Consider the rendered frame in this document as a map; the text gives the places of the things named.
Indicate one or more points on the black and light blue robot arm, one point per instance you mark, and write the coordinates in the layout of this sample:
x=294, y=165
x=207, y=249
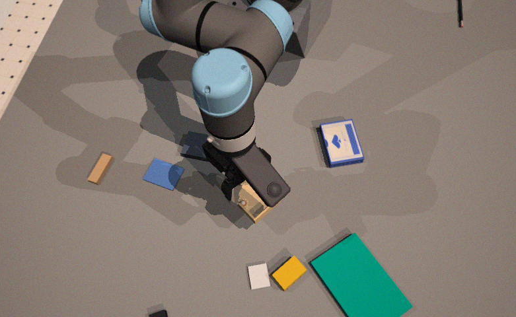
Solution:
x=241, y=49

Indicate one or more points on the wooden ball-in-hole puzzle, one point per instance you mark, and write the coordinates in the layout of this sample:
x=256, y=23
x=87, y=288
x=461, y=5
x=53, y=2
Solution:
x=251, y=204

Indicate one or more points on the green flat rectangular slab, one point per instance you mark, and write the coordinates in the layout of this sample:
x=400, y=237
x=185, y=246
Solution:
x=358, y=283

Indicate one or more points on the blue flat square pad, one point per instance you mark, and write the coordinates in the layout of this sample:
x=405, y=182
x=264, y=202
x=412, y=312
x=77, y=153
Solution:
x=163, y=174

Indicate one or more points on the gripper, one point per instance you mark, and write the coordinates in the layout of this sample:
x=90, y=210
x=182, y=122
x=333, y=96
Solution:
x=231, y=182

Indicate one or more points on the orange-yellow rectangular block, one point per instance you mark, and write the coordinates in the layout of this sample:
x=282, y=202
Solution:
x=287, y=274

